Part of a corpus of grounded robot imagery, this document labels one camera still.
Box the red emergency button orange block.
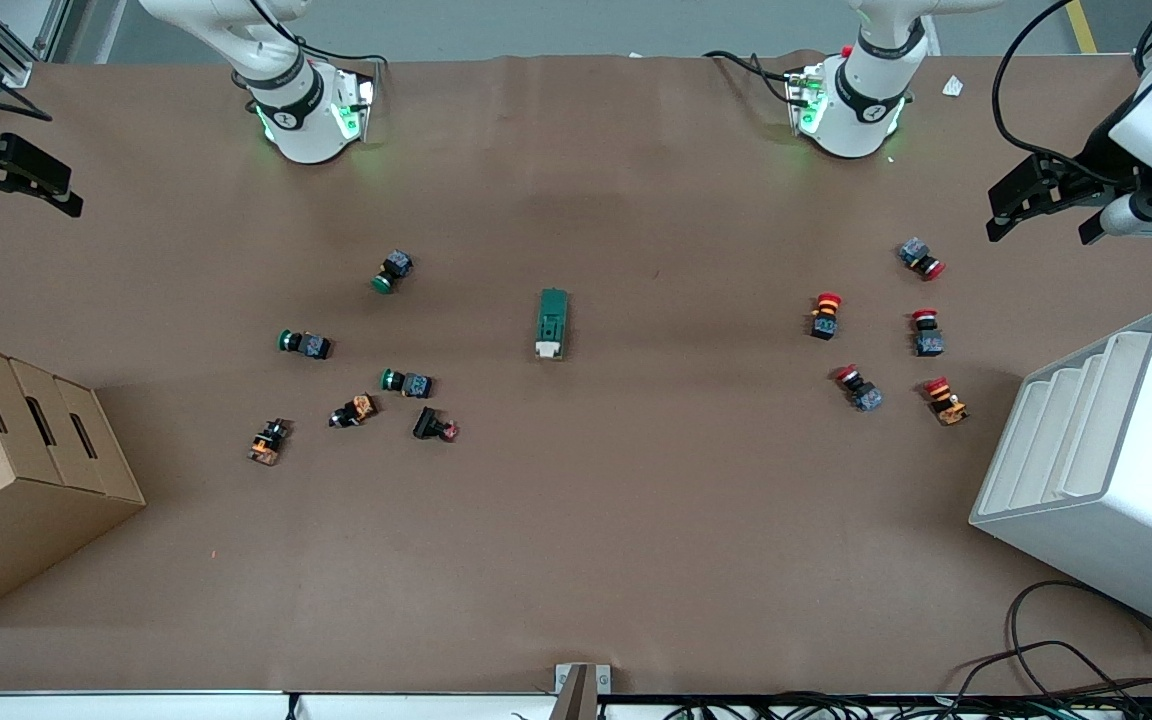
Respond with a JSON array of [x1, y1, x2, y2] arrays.
[[924, 377, 969, 427]]

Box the green pushbutton blue contact block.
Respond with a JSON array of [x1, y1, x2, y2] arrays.
[[380, 368, 434, 399], [371, 250, 414, 295], [277, 329, 334, 361]]

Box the white stepped organizer box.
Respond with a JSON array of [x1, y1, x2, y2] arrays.
[[969, 309, 1152, 644]]

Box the brown cardboard box with slots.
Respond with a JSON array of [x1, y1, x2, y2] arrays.
[[0, 333, 147, 629]]

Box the black square button red terminals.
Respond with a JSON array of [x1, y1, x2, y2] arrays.
[[412, 406, 460, 442]]

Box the brown paper table cover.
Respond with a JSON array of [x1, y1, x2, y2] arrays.
[[0, 50, 1152, 696]]

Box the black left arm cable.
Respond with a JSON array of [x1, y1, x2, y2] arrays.
[[993, 0, 1137, 187]]

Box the aluminium frame profile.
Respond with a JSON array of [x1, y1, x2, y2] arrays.
[[0, 0, 73, 89]]

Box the black arm base cable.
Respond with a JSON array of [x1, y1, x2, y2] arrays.
[[703, 50, 799, 107]]

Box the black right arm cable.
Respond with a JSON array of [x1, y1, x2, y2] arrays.
[[244, 0, 389, 67]]

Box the black selector switch orange block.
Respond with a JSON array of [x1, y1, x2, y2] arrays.
[[329, 394, 379, 429], [248, 418, 293, 467]]

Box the black looped cable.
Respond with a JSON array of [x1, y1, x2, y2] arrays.
[[951, 580, 1152, 703]]

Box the white table edge rail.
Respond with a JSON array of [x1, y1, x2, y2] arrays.
[[0, 690, 557, 720]]

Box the metal table edge bracket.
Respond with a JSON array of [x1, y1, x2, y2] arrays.
[[554, 663, 612, 720]]

